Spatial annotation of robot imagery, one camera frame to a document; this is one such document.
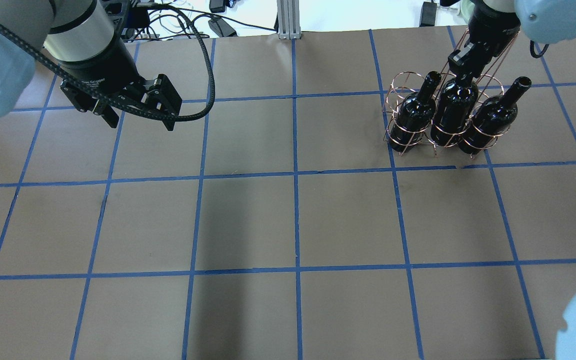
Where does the aluminium frame post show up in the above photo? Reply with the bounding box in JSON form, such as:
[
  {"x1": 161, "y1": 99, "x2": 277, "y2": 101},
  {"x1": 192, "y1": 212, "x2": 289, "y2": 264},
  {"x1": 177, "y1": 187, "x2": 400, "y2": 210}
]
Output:
[{"x1": 276, "y1": 0, "x2": 302, "y2": 40}]

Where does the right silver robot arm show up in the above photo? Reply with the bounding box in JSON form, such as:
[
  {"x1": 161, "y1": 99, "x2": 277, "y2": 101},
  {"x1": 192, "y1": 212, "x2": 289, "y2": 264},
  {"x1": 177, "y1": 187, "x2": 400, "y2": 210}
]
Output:
[{"x1": 447, "y1": 0, "x2": 576, "y2": 79}]

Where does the dark glass wine bottle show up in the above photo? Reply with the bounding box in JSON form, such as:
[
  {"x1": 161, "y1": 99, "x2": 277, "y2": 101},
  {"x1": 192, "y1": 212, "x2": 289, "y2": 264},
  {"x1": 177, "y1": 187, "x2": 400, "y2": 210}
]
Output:
[{"x1": 430, "y1": 75, "x2": 479, "y2": 147}]

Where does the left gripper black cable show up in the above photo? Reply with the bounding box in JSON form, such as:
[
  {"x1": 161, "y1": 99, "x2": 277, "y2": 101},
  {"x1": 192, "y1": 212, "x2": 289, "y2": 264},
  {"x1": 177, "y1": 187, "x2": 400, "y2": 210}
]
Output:
[{"x1": 0, "y1": 5, "x2": 217, "y2": 123}]

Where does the copper wire wine basket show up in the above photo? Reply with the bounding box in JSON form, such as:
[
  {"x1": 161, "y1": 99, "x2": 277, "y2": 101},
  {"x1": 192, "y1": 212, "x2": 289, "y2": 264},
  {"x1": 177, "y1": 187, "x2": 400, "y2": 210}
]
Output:
[{"x1": 384, "y1": 30, "x2": 532, "y2": 158}]

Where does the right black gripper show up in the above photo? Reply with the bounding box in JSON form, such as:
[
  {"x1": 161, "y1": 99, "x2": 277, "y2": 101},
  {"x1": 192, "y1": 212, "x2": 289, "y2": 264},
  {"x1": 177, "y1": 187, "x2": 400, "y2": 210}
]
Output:
[{"x1": 448, "y1": 0, "x2": 521, "y2": 79}]

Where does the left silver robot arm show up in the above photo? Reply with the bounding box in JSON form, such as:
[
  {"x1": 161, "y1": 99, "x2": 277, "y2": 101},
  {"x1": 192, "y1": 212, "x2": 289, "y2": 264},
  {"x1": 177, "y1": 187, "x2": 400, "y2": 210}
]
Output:
[{"x1": 0, "y1": 0, "x2": 194, "y2": 131}]

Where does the dark bottle in basket near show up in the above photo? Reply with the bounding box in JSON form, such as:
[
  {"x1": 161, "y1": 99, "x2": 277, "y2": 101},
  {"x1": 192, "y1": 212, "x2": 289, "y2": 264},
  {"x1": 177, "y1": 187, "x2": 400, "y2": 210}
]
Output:
[{"x1": 388, "y1": 71, "x2": 442, "y2": 154}]

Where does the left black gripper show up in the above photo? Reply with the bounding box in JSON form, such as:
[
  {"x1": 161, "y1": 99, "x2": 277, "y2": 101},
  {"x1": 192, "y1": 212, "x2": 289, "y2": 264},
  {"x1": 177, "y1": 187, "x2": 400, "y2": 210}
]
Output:
[{"x1": 58, "y1": 39, "x2": 183, "y2": 129}]

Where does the dark bottle in basket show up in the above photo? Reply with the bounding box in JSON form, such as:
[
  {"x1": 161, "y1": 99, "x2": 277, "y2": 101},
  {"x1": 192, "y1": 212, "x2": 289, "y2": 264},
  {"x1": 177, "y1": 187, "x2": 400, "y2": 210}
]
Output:
[
  {"x1": 388, "y1": 71, "x2": 442, "y2": 154},
  {"x1": 457, "y1": 76, "x2": 532, "y2": 157}
]

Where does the dark bottle in basket far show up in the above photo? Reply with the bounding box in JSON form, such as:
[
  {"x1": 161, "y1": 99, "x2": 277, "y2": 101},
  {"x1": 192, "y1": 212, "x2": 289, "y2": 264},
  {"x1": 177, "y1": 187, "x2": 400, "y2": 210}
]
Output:
[{"x1": 457, "y1": 76, "x2": 532, "y2": 157}]

